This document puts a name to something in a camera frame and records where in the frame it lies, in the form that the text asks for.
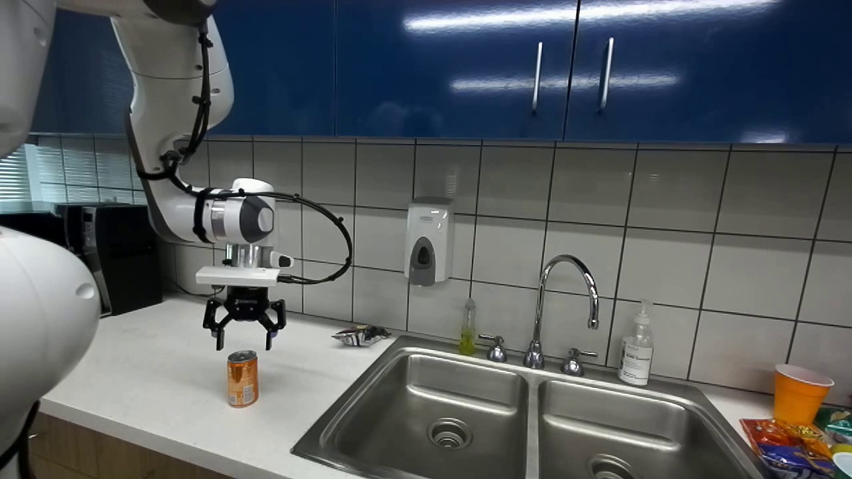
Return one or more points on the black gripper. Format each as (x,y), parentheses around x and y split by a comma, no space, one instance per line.
(243,303)

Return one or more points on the orange soda can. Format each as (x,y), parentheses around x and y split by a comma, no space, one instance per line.
(243,377)

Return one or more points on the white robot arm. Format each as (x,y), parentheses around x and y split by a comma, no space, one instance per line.
(182,89)

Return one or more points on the stainless steel double sink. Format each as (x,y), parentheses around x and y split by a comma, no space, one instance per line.
(427,412)

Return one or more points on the crumpled foil wrapper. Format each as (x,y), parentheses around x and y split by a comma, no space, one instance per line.
(360,336)

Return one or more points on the green dish soap bottle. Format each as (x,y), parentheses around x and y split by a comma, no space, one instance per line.
(467,334)

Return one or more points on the chrome faucet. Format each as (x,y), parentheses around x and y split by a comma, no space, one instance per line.
(549,324)

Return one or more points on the white pump soap bottle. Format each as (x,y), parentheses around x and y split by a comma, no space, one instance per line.
(638,352)

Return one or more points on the orange plastic cup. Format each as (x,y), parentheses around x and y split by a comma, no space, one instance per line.
(797,393)

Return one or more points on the colourful snack bags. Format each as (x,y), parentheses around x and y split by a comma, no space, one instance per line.
(821,449)

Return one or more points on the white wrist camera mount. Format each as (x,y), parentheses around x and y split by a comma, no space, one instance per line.
(243,275)

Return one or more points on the white wall soap dispenser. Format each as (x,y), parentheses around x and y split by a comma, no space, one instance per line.
(427,242)

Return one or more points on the left cabinet door handle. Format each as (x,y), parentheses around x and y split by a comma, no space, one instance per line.
(537,77)

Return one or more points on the cabinet door handle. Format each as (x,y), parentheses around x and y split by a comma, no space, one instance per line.
(607,73)
(537,77)

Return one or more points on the right cabinet door handle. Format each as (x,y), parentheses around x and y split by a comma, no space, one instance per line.
(607,73)

